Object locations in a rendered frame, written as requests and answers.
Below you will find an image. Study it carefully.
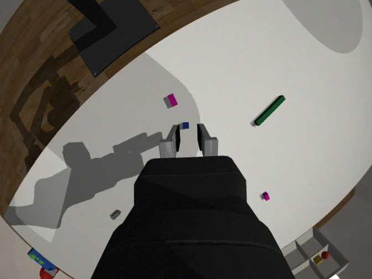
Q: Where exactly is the small magenta block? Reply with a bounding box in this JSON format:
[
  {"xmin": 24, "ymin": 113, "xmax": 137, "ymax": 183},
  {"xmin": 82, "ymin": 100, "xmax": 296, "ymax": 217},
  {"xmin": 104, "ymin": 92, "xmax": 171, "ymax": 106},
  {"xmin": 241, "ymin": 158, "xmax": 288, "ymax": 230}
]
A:
[
  {"xmin": 168, "ymin": 94, "xmax": 177, "ymax": 107},
  {"xmin": 263, "ymin": 192, "xmax": 270, "ymax": 201}
]

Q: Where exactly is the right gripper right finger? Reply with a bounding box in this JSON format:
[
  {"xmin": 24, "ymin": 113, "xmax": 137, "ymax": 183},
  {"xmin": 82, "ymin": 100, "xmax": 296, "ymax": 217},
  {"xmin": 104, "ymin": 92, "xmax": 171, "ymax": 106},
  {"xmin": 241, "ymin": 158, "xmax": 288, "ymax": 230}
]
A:
[{"xmin": 197, "ymin": 123, "xmax": 218, "ymax": 157}]

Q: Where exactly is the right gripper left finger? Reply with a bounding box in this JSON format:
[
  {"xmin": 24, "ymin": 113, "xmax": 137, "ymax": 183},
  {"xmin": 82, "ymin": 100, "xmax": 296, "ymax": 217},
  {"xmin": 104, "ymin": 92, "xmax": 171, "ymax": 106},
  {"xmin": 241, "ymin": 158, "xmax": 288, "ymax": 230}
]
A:
[{"xmin": 158, "ymin": 125, "xmax": 180, "ymax": 158}]

